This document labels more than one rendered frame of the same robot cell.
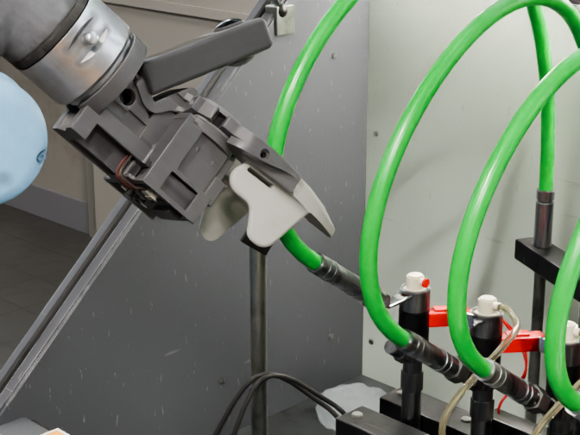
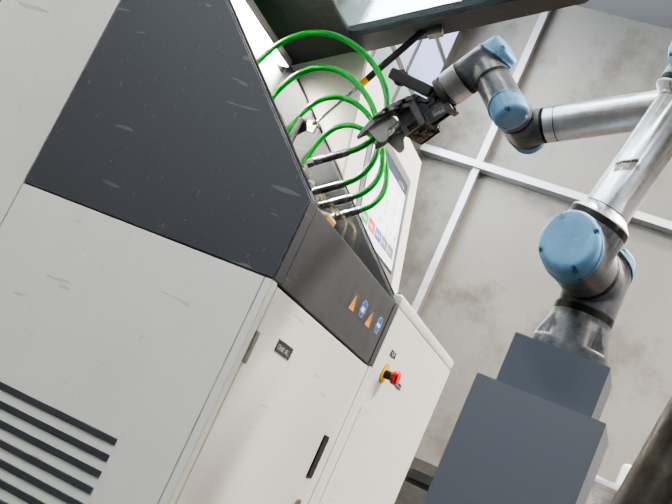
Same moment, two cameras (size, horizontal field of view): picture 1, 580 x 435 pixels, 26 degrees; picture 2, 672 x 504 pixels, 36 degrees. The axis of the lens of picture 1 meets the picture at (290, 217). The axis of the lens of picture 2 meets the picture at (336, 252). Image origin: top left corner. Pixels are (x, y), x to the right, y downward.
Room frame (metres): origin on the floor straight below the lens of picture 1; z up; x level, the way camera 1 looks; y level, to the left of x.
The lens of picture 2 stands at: (1.73, 1.99, 0.53)
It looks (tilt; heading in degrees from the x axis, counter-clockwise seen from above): 11 degrees up; 248
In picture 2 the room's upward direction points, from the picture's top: 25 degrees clockwise
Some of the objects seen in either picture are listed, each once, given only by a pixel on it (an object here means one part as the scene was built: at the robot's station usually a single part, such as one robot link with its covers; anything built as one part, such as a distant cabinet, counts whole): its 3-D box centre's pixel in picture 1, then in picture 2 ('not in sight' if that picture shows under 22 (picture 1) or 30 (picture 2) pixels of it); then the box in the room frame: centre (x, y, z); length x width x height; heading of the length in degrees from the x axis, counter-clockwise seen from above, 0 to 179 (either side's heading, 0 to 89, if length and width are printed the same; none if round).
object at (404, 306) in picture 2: not in sight; (393, 323); (0.45, -0.50, 0.96); 0.70 x 0.22 x 0.03; 45
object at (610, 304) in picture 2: not in sight; (596, 278); (0.57, 0.42, 1.07); 0.13 x 0.12 x 0.14; 32
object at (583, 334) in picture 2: not in sight; (574, 335); (0.56, 0.42, 0.95); 0.15 x 0.15 x 0.10
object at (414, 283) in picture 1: (416, 289); not in sight; (1.05, -0.11, 1.11); 0.02 x 0.02 x 0.03
